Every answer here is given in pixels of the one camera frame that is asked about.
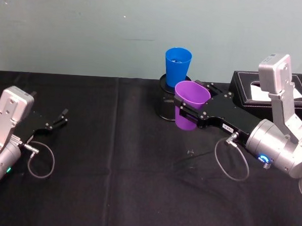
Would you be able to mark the purple plastic cup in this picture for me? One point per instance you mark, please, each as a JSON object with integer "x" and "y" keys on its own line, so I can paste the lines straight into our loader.
{"x": 190, "y": 93}

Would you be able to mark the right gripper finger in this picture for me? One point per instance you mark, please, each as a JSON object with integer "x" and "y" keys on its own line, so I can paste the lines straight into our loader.
{"x": 216, "y": 89}
{"x": 191, "y": 113}

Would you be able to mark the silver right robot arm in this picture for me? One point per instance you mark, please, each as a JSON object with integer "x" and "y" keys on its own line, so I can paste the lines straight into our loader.
{"x": 271, "y": 144}

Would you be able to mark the black tissue box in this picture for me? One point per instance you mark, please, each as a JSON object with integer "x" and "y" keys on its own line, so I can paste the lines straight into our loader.
{"x": 239, "y": 86}

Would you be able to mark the black table cloth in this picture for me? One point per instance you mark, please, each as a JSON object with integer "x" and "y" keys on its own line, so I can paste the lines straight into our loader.
{"x": 111, "y": 197}

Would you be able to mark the black mesh round holder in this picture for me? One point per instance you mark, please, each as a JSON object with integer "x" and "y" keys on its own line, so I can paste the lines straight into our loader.
{"x": 164, "y": 106}

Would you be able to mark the blue plastic cup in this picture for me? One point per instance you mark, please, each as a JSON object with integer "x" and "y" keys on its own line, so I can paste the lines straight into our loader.
{"x": 177, "y": 71}

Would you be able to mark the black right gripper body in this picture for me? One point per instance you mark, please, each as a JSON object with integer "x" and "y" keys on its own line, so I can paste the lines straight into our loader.
{"x": 227, "y": 112}

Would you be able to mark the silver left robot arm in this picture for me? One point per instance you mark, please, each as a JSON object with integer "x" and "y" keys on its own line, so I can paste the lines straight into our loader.
{"x": 7, "y": 115}

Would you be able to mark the white tissue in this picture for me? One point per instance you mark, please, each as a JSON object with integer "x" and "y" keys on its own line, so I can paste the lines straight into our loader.
{"x": 255, "y": 94}

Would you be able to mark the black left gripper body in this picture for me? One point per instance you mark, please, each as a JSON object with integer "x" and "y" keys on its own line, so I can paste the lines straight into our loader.
{"x": 36, "y": 123}

